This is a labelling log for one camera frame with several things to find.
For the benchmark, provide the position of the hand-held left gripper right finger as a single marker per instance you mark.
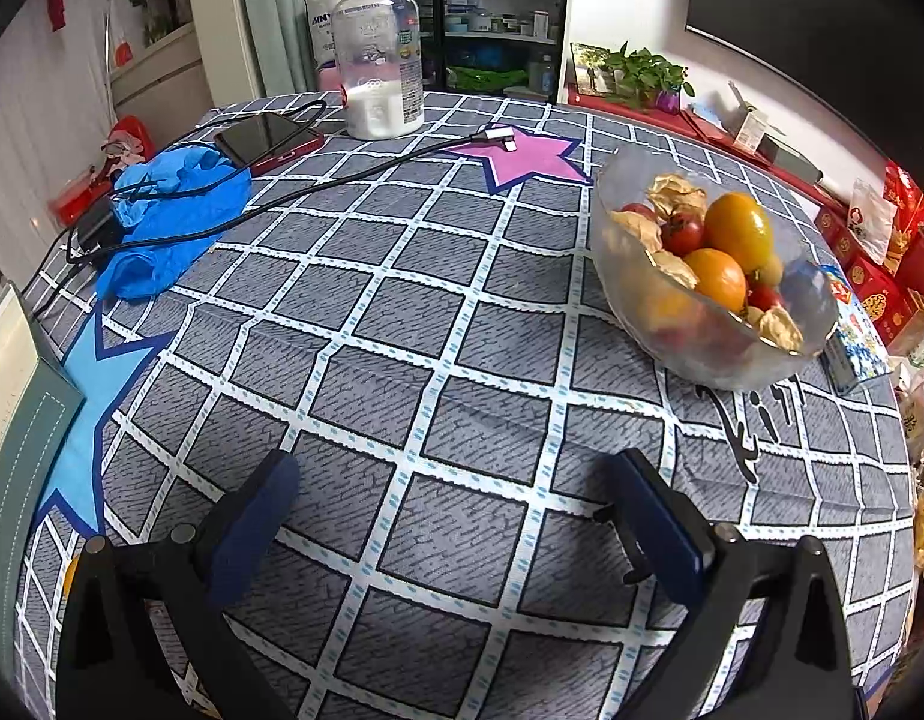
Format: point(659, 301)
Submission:
point(661, 532)

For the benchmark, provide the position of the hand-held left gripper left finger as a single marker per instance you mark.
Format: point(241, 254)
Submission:
point(252, 532)

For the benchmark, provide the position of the clear glass bowl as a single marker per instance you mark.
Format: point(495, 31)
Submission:
point(724, 364)

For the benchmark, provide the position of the physalis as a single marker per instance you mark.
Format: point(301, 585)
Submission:
point(676, 195)
point(673, 268)
point(636, 231)
point(779, 328)

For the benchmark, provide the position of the red cherry tomato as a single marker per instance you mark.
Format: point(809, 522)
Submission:
point(638, 210)
point(763, 298)
point(683, 234)

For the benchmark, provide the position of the small orange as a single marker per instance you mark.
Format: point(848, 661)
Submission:
point(717, 277)

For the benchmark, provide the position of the small brown-green round fruit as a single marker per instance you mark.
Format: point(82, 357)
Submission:
point(769, 270)

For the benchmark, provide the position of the large yellow-orange orange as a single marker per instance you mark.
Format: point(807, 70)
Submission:
point(739, 229)

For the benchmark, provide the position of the green notebook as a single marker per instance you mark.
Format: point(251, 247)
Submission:
point(19, 450)

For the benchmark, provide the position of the grey checked tablecloth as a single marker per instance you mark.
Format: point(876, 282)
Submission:
point(432, 360)

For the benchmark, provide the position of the blue patterned carton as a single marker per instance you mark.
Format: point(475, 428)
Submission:
point(859, 345)

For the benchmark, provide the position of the red gift box gold medallion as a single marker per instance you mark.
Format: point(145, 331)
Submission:
point(874, 304)

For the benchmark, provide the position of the black power bank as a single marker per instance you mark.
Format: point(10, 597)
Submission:
point(94, 225)

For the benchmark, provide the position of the white snack bag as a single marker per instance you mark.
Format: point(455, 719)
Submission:
point(871, 221)

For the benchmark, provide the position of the red smartphone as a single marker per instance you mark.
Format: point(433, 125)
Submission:
point(263, 136)

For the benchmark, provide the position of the grey flat box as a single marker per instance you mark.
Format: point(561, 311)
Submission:
point(788, 154)

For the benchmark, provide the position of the red low cabinet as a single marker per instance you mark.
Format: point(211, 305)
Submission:
point(702, 133)

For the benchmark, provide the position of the red snack bag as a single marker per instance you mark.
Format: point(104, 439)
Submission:
point(908, 202)

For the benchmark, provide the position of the white cardboard box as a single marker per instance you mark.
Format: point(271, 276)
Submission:
point(751, 127)

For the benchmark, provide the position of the light blue cloth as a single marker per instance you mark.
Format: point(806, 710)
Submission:
point(706, 114)

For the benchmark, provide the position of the potted green plant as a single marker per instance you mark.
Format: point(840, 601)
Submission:
point(642, 71)

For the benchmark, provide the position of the clear bottle with white powder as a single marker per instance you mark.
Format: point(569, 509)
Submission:
point(376, 52)

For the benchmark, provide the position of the white printed bag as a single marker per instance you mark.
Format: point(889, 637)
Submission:
point(321, 30)

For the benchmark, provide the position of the grey-green curtain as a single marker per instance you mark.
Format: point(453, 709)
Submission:
point(278, 15)

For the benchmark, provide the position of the black television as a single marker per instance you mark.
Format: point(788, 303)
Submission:
point(807, 15)

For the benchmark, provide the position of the red hanging ornament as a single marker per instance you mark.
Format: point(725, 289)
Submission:
point(57, 0)

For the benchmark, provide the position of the white wall shelf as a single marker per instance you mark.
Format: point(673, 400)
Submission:
point(177, 90)

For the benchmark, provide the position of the photo frame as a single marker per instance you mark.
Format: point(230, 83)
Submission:
point(586, 67)

